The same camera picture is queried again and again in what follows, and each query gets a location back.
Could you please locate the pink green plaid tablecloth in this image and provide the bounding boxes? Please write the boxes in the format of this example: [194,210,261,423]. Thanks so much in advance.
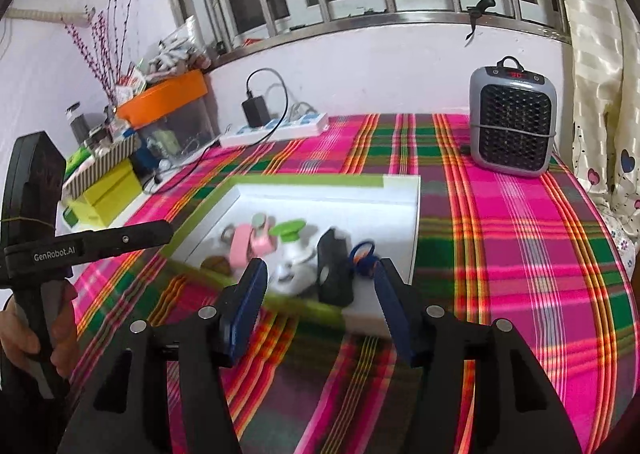
[65,112,640,454]

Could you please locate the black cable with plug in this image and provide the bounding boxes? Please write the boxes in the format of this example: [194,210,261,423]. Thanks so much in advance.
[142,134,223,195]

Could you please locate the clear bottle with black cap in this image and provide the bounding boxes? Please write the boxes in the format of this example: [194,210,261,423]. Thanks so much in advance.
[66,102,89,145]

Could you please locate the small green packet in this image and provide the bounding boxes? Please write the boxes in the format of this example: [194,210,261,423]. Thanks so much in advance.
[65,146,96,173]

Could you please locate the metal window frame with bars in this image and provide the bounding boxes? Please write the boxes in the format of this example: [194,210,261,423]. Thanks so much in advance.
[161,0,573,69]

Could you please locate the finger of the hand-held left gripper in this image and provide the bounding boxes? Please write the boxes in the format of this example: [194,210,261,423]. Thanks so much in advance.
[80,220,175,265]

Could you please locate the white toy with green lid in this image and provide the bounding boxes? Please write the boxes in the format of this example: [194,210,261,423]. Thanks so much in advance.
[269,219,321,295]

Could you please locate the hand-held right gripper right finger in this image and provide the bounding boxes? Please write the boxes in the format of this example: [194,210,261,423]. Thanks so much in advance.
[375,258,583,454]

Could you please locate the black window handle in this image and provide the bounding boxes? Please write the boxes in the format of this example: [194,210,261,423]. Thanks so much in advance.
[465,0,497,40]

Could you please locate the person's left hand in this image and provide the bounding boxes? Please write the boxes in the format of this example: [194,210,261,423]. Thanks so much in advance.
[0,281,81,380]

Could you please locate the striped cardboard box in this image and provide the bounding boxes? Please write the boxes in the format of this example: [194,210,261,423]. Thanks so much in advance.
[62,134,143,199]

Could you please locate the black charger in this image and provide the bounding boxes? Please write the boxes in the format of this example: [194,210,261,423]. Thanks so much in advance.
[241,94,269,129]

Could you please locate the cream curtain with hearts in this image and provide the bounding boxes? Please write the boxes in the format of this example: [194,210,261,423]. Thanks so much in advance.
[542,0,640,275]

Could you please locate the black charger cable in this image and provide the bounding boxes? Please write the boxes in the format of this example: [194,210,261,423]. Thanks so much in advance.
[246,68,290,135]

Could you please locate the grey portable heater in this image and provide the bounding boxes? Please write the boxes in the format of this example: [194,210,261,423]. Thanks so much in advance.
[468,56,558,178]

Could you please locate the white wall conduit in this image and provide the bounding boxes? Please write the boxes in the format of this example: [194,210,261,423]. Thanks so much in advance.
[4,6,97,25]

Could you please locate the blue clip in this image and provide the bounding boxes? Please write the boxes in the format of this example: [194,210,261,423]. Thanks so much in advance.
[348,240,379,279]

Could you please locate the colourful printed packets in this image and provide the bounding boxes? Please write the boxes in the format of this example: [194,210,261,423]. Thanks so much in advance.
[117,64,149,95]

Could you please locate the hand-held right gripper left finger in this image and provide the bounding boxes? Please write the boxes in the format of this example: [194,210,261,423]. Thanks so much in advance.
[57,258,269,454]

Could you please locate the black rectangular device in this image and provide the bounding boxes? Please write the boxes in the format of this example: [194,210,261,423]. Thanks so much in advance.
[316,228,357,307]

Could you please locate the pink clip with green pads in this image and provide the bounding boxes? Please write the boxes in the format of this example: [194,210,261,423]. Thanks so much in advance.
[250,214,277,257]

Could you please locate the yellow-green box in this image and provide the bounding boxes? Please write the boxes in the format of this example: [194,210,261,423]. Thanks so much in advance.
[67,161,146,229]

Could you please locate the clear bin with orange lid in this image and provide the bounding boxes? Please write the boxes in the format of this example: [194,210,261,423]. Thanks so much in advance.
[116,70,217,169]

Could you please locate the large dark brown walnut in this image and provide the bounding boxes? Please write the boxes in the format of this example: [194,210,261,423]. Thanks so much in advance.
[201,256,233,277]

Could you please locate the branches with pink blossoms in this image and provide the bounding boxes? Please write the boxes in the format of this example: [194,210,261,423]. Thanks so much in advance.
[62,0,143,104]

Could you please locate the white and blue power strip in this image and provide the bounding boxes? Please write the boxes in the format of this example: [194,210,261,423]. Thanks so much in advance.
[219,112,331,149]

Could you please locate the green and white cardboard box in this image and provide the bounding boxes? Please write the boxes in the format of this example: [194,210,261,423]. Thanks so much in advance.
[165,174,423,335]

